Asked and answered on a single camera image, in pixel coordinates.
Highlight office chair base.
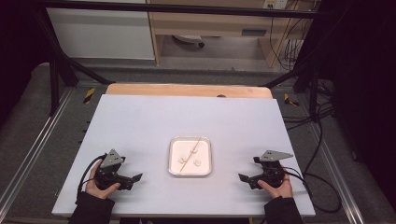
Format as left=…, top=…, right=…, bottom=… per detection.
left=172, top=34, right=206, bottom=49

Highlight square metal tray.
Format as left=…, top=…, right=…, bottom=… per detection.
left=167, top=135, right=213, bottom=178

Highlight black curtain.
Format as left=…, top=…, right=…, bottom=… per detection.
left=317, top=0, right=396, bottom=213
left=0, top=0, right=51, bottom=126

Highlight yellow black floor tape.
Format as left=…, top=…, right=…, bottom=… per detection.
left=283, top=92, right=301, bottom=107
left=82, top=87, right=96, bottom=105

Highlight hanging black cables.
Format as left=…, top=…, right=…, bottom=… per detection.
left=268, top=0, right=313, bottom=72

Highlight wooden table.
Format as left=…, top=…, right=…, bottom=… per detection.
left=105, top=82, right=274, bottom=100

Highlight white power strip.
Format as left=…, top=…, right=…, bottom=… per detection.
left=262, top=0, right=290, bottom=10

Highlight person's left hand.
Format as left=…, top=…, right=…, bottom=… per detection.
left=85, top=160, right=121, bottom=201

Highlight light wooden desk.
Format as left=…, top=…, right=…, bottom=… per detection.
left=146, top=0, right=316, bottom=68

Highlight black metal frame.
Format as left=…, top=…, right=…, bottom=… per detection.
left=30, top=0, right=322, bottom=118

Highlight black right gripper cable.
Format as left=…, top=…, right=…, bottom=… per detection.
left=281, top=165, right=343, bottom=215

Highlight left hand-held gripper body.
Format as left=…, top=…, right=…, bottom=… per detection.
left=93, top=148, right=127, bottom=191

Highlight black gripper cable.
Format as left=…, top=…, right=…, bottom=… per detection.
left=281, top=165, right=343, bottom=215
left=76, top=153, right=108, bottom=205

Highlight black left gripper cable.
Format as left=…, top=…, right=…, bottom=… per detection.
left=76, top=153, right=108, bottom=205

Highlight white table cover board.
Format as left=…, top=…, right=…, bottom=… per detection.
left=51, top=93, right=317, bottom=218

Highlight thin wooden skewer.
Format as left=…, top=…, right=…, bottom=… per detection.
left=178, top=138, right=202, bottom=174

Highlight person's right hand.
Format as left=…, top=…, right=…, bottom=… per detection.
left=257, top=174, right=294, bottom=200

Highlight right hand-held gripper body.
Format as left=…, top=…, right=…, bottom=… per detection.
left=253, top=149, right=294, bottom=189

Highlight white cabinet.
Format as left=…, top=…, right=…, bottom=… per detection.
left=46, top=0, right=156, bottom=61

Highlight bundle of black floor cables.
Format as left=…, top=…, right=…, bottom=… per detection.
left=281, top=78, right=336, bottom=133

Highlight metal floor rail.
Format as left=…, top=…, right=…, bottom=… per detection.
left=310, top=123, right=366, bottom=224
left=0, top=88, right=75, bottom=213

